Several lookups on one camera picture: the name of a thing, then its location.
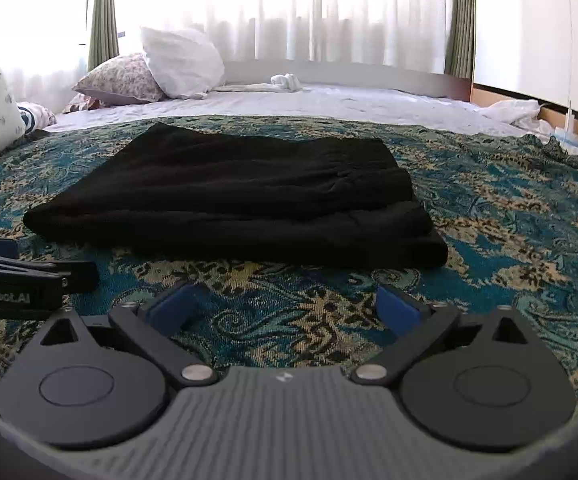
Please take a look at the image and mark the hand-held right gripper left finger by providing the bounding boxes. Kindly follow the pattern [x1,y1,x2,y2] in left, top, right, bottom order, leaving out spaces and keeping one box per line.
[41,282,218,388]

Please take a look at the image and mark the white bed sheet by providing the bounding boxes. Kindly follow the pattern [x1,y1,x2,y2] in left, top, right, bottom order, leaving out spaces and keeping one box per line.
[44,82,555,140]

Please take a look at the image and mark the green curtain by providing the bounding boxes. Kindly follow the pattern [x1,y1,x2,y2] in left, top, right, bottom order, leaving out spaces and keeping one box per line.
[444,0,477,80]
[87,0,120,73]

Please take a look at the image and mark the pink floral pillow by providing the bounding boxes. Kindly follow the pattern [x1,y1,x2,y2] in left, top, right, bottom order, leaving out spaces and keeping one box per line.
[72,52,167,107]

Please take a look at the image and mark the blue and white packet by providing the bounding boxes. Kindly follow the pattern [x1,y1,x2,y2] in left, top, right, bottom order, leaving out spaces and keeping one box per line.
[552,119,578,168]

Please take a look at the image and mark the white pillow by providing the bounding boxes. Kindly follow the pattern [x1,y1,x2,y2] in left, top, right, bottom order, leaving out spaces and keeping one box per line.
[140,26,226,100]

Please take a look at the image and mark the orange wooden side board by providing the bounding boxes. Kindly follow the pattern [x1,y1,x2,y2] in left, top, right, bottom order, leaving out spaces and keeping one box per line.
[470,84,578,167]

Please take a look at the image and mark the sheer white curtain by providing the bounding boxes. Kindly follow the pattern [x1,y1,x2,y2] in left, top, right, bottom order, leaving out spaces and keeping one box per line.
[114,0,454,76]

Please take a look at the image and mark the navy striped cloth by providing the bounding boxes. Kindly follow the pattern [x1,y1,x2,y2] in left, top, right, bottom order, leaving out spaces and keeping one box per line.
[16,101,57,135]

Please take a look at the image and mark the crumpled white cloth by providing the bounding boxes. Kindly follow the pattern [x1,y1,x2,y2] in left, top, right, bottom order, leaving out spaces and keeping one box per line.
[474,99,552,136]

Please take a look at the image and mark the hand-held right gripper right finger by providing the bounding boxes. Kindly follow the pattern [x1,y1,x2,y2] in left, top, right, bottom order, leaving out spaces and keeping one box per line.
[350,284,536,387]

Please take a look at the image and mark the teal patterned blanket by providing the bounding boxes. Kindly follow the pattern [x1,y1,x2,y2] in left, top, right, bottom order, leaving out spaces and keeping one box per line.
[0,114,578,411]

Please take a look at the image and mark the grey bed frame board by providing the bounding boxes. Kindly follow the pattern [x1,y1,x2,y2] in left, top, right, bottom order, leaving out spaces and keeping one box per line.
[221,60,474,103]

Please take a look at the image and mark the rolled white cloth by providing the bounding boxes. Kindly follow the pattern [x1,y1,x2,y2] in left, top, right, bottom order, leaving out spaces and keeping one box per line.
[269,74,304,93]

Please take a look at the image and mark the black pants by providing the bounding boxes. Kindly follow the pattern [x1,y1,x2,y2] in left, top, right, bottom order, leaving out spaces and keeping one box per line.
[23,122,450,268]

